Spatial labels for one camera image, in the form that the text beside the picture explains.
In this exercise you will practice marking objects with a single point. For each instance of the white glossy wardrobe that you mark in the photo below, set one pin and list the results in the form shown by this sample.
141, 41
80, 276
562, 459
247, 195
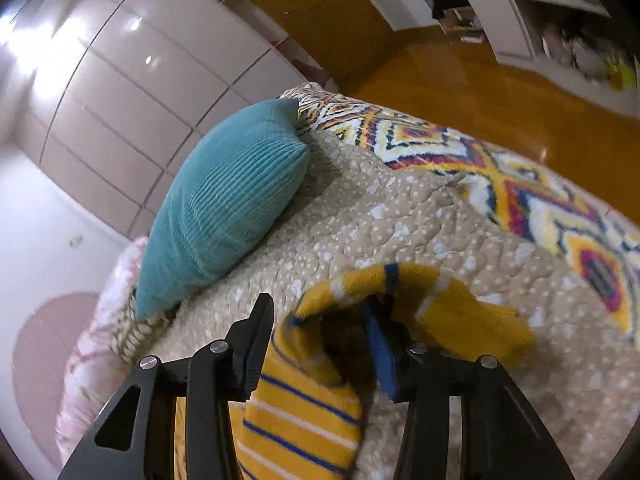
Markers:
125, 85

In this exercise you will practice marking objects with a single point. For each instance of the teal ribbed pillow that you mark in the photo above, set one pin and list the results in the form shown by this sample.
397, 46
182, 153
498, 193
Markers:
225, 210

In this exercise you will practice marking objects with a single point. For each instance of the olive spotted pillow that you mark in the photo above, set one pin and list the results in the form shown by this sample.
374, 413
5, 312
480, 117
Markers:
134, 336

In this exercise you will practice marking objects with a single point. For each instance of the wooden door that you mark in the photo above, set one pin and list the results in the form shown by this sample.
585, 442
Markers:
310, 5

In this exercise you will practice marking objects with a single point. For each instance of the colourful geometric patterned blanket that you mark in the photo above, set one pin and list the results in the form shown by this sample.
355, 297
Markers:
500, 170

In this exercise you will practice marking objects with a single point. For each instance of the yellow striped knit sweater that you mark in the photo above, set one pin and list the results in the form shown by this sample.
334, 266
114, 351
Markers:
300, 410

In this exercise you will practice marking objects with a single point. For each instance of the beige dotted quilt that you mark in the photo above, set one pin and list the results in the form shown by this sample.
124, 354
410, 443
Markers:
400, 220

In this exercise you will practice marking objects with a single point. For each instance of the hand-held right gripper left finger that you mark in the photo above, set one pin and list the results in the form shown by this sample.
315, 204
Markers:
251, 360

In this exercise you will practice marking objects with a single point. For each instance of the wall socket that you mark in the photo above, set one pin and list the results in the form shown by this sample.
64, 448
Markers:
76, 242

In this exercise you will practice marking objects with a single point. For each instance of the pink round headboard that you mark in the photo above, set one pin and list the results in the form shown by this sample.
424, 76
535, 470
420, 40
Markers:
45, 355

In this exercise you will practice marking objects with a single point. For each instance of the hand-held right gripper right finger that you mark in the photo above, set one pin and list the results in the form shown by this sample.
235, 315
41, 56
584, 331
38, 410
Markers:
384, 360

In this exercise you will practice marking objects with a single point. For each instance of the pink floral duvet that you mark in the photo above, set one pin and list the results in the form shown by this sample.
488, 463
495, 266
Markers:
100, 340

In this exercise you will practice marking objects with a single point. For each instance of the white shelf unit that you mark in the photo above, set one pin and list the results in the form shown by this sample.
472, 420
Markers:
560, 5

